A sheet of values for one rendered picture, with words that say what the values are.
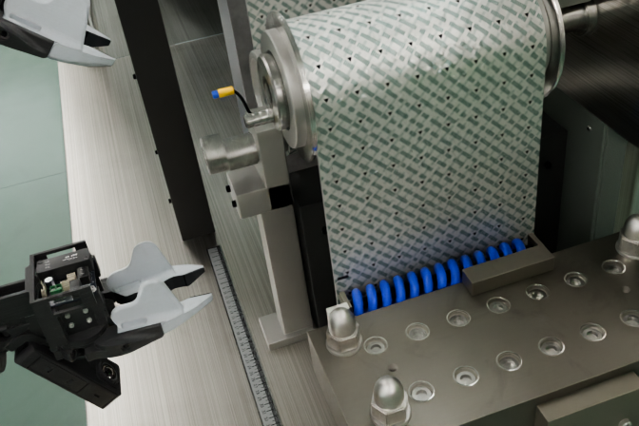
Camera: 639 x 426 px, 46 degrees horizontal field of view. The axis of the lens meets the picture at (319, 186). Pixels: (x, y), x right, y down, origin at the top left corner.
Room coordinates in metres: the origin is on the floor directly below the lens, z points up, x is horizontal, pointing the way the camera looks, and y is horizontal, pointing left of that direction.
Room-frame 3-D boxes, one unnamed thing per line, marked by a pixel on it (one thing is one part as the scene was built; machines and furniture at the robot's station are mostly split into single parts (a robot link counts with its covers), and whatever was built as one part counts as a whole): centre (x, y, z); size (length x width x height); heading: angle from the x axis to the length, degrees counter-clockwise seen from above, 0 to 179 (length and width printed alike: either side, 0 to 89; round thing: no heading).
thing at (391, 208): (0.61, -0.12, 1.11); 0.23 x 0.01 x 0.18; 103
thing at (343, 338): (0.51, 0.00, 1.05); 0.04 x 0.04 x 0.04
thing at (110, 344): (0.51, 0.21, 1.09); 0.09 x 0.05 x 0.02; 94
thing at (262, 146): (0.67, 0.07, 1.05); 0.06 x 0.05 x 0.31; 103
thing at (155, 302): (0.52, 0.16, 1.11); 0.09 x 0.03 x 0.06; 94
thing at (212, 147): (0.66, 0.10, 1.18); 0.04 x 0.02 x 0.04; 13
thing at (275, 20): (0.64, 0.01, 1.25); 0.15 x 0.01 x 0.15; 13
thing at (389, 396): (0.42, -0.04, 1.05); 0.04 x 0.04 x 0.04
